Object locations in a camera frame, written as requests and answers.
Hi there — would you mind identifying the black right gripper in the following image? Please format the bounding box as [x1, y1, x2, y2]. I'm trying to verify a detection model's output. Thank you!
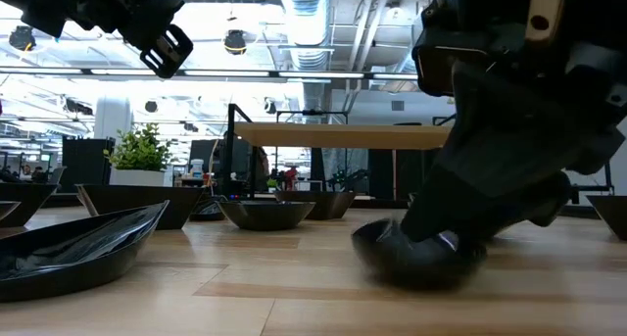
[400, 61, 627, 244]

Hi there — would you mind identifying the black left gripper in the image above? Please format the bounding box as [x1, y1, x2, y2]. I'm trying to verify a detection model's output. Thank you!
[72, 0, 195, 79]

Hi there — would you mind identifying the black square mini plate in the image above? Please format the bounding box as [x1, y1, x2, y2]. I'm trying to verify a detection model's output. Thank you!
[74, 183, 206, 231]
[0, 181, 61, 228]
[585, 193, 627, 242]

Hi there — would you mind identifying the black round mini bowl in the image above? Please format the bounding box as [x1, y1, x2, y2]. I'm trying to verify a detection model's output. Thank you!
[272, 189, 358, 221]
[215, 199, 317, 231]

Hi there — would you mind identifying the black leaf-shaped mini plate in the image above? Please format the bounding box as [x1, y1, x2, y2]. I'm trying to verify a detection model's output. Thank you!
[0, 200, 170, 304]

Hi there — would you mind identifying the green plant in white pot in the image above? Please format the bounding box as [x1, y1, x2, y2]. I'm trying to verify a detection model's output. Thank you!
[103, 122, 173, 187]

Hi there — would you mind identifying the black computer monitor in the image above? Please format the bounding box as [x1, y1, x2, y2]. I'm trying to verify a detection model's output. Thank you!
[188, 138, 252, 178]

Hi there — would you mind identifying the black cabinet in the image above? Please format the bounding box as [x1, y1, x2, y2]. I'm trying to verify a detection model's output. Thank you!
[59, 136, 117, 194]

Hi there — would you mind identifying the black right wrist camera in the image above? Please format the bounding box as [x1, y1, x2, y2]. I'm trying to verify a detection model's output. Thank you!
[411, 0, 491, 98]

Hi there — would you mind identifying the wooden-top table with black frame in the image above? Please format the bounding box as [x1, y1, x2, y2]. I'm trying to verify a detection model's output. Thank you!
[222, 103, 459, 204]

